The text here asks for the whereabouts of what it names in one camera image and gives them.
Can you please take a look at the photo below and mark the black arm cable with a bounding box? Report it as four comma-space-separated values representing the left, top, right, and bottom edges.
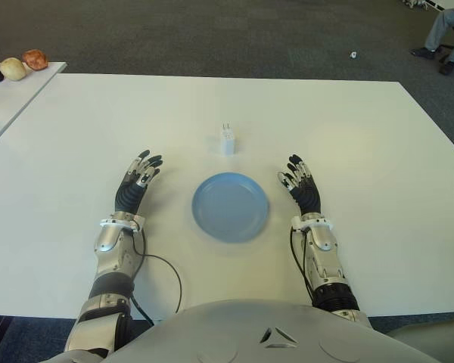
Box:
290, 226, 316, 306
129, 225, 183, 327

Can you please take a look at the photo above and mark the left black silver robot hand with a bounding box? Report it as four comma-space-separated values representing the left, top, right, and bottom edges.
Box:
113, 149, 164, 217

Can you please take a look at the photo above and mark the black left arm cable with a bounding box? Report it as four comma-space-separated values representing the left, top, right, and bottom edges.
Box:
129, 225, 183, 327

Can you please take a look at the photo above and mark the white wall charger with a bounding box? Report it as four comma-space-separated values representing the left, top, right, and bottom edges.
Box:
219, 123, 238, 157

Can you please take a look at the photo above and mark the beige round bread roll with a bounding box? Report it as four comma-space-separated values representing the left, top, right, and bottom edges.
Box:
0, 57, 27, 81

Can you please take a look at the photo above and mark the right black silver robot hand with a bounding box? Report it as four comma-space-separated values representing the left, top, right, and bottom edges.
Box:
276, 154, 323, 216

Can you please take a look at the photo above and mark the seated person in jeans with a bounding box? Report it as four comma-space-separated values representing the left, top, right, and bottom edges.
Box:
411, 0, 454, 76

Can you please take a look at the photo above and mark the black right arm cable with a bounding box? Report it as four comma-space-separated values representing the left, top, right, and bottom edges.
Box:
290, 226, 316, 306

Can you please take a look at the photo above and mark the blue round plate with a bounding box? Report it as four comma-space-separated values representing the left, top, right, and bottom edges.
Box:
191, 172, 270, 244

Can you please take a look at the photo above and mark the grey robot torso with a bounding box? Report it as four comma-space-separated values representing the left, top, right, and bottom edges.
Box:
113, 298, 454, 363

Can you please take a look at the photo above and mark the reddish brown bread roll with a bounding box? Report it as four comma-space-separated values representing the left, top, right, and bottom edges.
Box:
21, 48, 49, 71

